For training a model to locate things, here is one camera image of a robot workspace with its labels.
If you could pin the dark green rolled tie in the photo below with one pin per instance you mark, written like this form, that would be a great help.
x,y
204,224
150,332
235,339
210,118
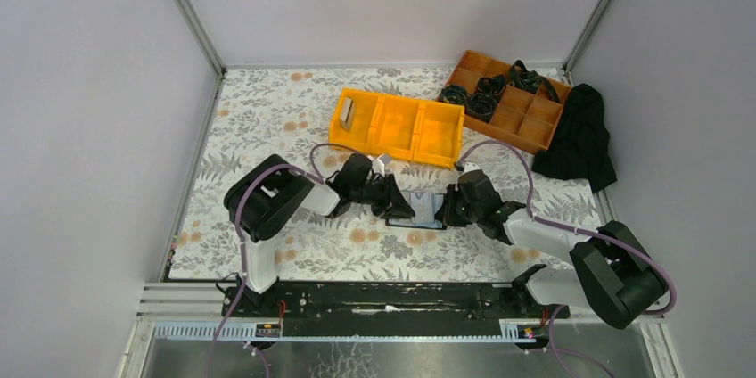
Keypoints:
x,y
530,81

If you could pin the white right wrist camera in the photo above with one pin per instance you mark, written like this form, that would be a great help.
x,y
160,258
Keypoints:
x,y
464,167

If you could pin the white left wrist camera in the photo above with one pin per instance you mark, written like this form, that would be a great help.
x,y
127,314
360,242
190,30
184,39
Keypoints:
x,y
380,164

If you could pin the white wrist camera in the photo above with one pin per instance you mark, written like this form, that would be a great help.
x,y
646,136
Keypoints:
x,y
380,164
464,167

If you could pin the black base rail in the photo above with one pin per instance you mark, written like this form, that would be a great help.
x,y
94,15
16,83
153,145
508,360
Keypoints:
x,y
379,309

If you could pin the black leather card holder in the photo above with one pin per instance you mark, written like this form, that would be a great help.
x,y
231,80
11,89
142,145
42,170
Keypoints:
x,y
425,205

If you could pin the blue yellow rolled tie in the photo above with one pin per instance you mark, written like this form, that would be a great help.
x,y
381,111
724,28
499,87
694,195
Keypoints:
x,y
454,94

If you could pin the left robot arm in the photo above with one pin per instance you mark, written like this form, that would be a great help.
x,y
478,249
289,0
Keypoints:
x,y
262,202

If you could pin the dark floral rolled tie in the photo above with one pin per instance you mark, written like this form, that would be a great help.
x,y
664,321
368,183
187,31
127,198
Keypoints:
x,y
481,106

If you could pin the wooden compartment organizer tray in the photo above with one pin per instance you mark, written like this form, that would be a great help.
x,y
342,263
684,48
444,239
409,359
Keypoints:
x,y
522,119

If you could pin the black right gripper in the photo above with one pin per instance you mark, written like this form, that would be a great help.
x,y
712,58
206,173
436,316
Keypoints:
x,y
454,208

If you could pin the black cloth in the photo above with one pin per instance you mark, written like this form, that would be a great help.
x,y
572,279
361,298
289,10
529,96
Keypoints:
x,y
579,148

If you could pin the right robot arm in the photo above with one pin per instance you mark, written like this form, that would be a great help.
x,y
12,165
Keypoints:
x,y
608,270

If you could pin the black rolled tie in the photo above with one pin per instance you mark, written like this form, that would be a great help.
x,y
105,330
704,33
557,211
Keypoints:
x,y
492,86

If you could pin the grey card in bin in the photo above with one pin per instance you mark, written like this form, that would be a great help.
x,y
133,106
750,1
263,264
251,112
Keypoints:
x,y
347,115

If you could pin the yellow plastic divided bin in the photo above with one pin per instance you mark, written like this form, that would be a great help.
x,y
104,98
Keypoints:
x,y
409,129

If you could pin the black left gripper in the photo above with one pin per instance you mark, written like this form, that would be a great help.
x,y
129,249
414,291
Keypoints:
x,y
386,198

